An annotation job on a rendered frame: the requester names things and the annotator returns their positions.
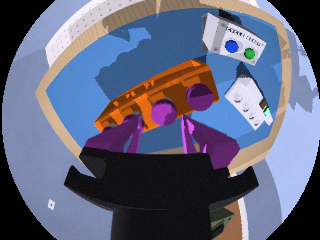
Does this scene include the white control panel with green and blue buttons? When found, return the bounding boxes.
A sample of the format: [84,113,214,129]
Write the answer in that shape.
[201,9,266,66]

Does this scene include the blue flat mat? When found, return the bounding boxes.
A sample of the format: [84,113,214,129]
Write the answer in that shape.
[45,8,282,154]

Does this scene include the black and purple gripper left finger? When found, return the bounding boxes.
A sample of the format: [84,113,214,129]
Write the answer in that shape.
[84,114,142,153]

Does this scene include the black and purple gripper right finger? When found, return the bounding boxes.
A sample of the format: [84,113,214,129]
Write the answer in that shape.
[181,114,240,169]

